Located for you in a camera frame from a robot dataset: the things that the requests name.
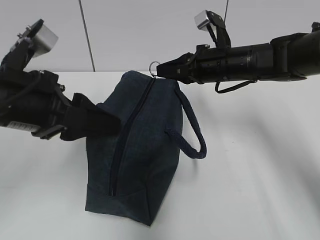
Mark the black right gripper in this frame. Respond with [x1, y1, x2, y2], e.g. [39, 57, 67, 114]
[156, 45, 250, 84]

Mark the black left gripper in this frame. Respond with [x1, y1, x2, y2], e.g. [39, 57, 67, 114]
[0, 69, 121, 141]

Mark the dark navy lunch bag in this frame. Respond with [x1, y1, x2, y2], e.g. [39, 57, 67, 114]
[85, 70, 207, 226]

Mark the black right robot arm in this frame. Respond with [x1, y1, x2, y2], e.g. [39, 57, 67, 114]
[156, 31, 320, 84]

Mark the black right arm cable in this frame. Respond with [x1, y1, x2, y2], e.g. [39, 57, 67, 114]
[214, 79, 258, 94]

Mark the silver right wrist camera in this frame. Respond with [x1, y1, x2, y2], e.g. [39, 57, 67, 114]
[194, 10, 231, 49]

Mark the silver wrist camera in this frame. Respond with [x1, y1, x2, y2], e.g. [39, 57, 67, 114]
[194, 10, 231, 49]
[0, 19, 59, 72]

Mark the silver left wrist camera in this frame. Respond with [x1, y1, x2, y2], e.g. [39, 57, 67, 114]
[0, 19, 59, 72]

